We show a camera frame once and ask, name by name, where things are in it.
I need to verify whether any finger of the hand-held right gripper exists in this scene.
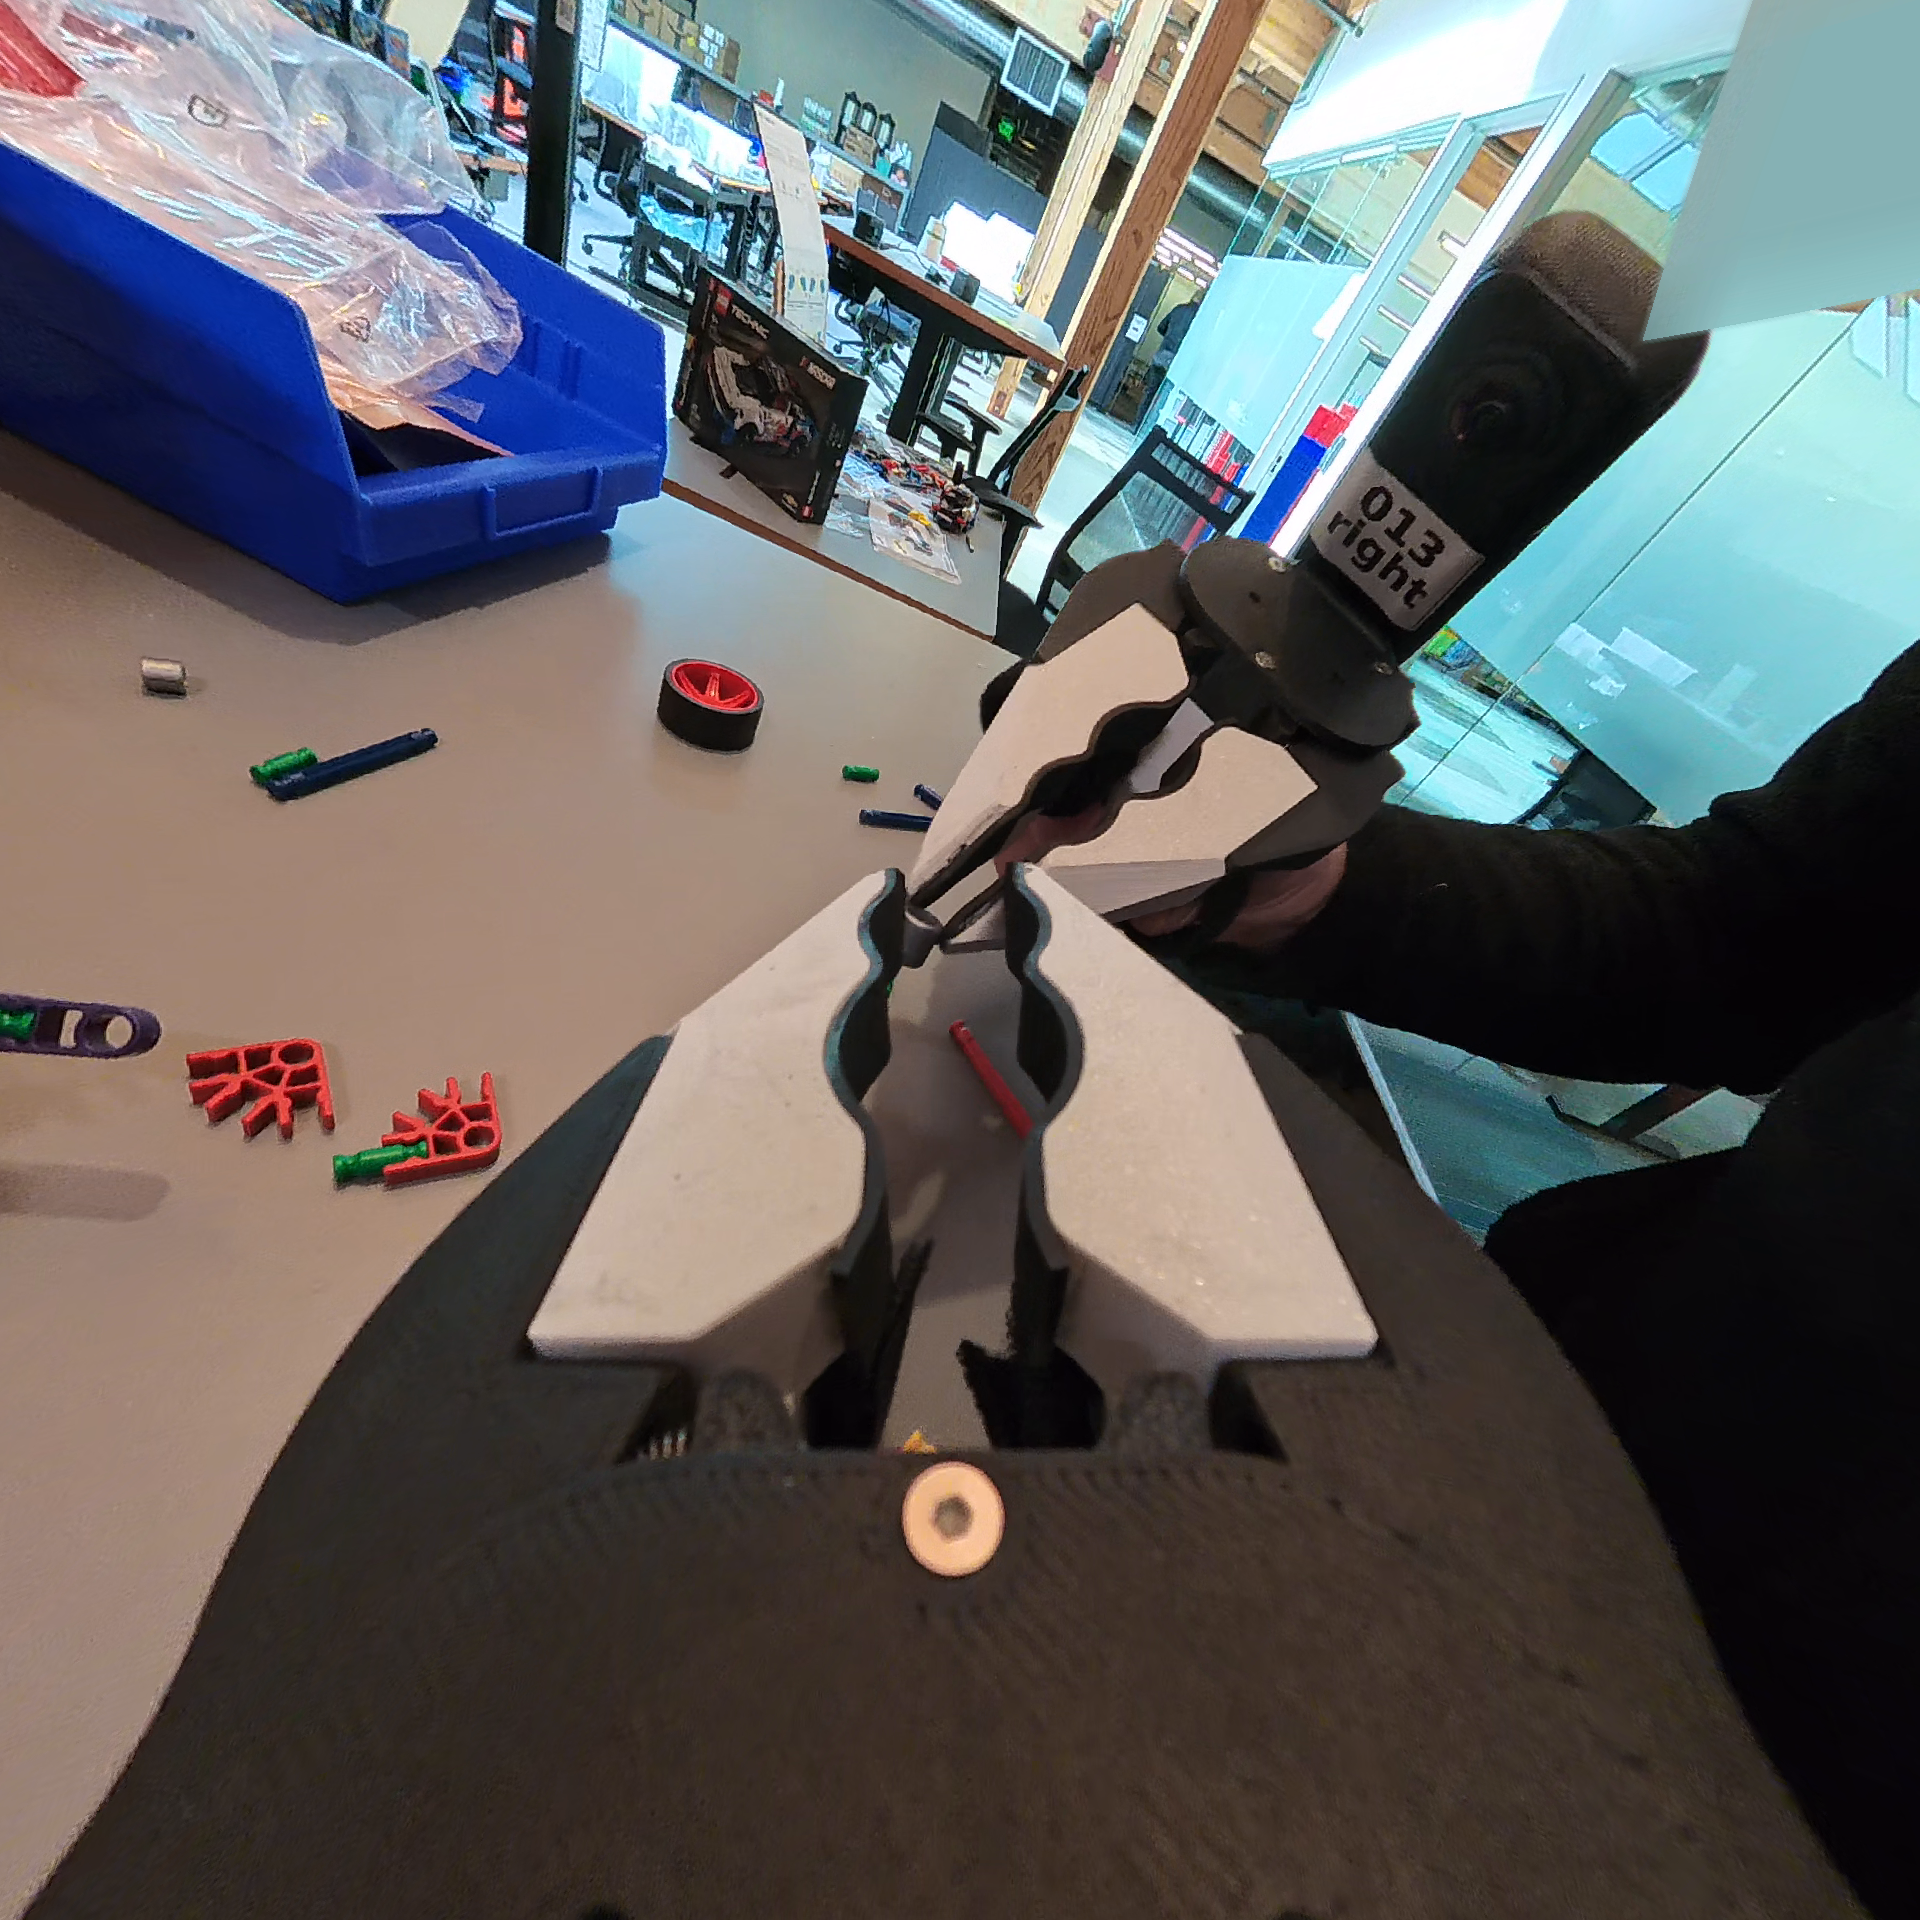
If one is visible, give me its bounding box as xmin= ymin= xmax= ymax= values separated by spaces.
xmin=931 ymin=711 xmax=1321 ymax=954
xmin=907 ymin=598 xmax=1203 ymax=902

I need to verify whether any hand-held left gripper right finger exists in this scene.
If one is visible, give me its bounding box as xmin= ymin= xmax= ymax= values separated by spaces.
xmin=1002 ymin=866 xmax=1381 ymax=1448

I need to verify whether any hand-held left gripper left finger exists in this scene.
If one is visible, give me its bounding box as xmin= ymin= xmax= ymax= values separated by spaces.
xmin=528 ymin=870 xmax=910 ymax=1448

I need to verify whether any black wheel red hub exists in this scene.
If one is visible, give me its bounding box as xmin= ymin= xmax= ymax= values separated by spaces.
xmin=657 ymin=655 xmax=768 ymax=755

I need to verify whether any purple connector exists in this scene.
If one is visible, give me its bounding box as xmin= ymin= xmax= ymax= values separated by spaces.
xmin=0 ymin=991 xmax=165 ymax=1062

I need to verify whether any person's right forearm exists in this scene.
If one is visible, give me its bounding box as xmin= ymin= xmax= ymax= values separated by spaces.
xmin=1306 ymin=644 xmax=1920 ymax=1096

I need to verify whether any person's right hand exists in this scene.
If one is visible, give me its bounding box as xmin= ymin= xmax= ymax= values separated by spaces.
xmin=1125 ymin=848 xmax=1354 ymax=954

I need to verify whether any black office chair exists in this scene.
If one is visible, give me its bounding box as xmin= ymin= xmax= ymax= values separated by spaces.
xmin=1036 ymin=422 xmax=1258 ymax=618

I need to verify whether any red long rod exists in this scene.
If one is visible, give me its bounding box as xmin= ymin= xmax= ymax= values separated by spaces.
xmin=949 ymin=1020 xmax=1037 ymax=1142

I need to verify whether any black toy set box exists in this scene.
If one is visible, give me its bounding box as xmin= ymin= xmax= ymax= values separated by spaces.
xmin=670 ymin=267 xmax=874 ymax=527

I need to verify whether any black pole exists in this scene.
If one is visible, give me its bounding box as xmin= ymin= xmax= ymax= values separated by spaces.
xmin=522 ymin=0 xmax=587 ymax=270

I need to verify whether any blue storage bin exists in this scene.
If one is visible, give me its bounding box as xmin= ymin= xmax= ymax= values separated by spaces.
xmin=0 ymin=134 xmax=670 ymax=605

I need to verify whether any clear plastic bag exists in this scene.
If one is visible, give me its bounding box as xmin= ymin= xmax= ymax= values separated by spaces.
xmin=0 ymin=0 xmax=524 ymax=436

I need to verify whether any red orange printed packet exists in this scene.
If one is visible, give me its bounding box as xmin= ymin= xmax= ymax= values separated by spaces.
xmin=0 ymin=0 xmax=84 ymax=92

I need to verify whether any wooden support post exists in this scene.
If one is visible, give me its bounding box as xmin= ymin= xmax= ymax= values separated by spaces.
xmin=990 ymin=0 xmax=1278 ymax=511

